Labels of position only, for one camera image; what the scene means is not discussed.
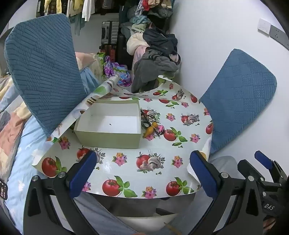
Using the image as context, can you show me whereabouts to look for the orange small toy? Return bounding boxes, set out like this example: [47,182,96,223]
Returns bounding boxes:
[143,122,158,139]

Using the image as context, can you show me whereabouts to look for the red and black box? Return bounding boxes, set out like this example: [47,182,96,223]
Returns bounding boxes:
[100,45,118,57]

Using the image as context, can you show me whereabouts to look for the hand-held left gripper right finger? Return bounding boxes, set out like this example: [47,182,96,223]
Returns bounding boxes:
[187,150,266,235]

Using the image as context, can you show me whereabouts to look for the cream and pink garment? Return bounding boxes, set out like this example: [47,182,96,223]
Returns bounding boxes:
[126,33,150,68]

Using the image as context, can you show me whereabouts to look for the purple floral cloth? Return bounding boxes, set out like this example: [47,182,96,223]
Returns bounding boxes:
[103,55,132,87]

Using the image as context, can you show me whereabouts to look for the dark hard suitcase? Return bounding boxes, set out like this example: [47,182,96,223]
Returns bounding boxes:
[117,34,136,68]

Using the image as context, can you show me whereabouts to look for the grey fleece garment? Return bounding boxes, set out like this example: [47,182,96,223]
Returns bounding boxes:
[131,49,181,93]

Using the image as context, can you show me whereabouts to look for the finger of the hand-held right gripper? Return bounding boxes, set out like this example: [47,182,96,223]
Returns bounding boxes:
[237,159,266,182]
[254,151,289,181]

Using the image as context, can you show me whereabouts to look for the large blue knit chair back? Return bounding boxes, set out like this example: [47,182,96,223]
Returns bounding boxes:
[4,14,87,138]

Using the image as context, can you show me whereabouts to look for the cream pink pillow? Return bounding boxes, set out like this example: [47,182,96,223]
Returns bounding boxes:
[75,52,97,69]

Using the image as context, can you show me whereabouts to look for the white cardboard box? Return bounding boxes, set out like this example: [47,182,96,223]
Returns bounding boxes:
[73,99,142,149]

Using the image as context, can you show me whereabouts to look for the light blue pleated cloth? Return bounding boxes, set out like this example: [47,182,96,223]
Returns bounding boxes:
[79,67,102,96]

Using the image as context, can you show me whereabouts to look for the pile of mixed clothes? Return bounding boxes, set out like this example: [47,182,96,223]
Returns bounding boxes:
[120,0,175,34]

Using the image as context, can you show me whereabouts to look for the beige floral cloth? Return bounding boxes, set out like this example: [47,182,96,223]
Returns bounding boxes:
[90,53,105,79]

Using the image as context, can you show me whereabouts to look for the hanging clothes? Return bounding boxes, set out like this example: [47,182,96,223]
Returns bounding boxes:
[37,0,120,37]

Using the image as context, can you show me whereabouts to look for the black device with display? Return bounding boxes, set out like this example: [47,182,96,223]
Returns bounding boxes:
[0,180,8,200]

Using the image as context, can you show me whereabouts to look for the black garment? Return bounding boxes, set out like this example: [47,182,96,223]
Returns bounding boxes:
[143,27,179,57]

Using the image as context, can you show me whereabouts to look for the small blue knit chair back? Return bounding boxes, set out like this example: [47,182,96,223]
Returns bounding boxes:
[199,48,278,154]

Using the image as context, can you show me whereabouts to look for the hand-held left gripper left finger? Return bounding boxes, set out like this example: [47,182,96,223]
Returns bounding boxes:
[23,150,98,235]

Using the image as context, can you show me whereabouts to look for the grey power strip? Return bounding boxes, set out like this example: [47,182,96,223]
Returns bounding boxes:
[270,25,289,50]

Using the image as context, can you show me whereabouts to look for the tomato mushroom printed tablecloth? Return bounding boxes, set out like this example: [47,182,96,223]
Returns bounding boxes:
[32,74,214,199]

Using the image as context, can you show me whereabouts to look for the white wall switch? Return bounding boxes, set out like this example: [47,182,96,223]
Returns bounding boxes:
[257,18,271,35]

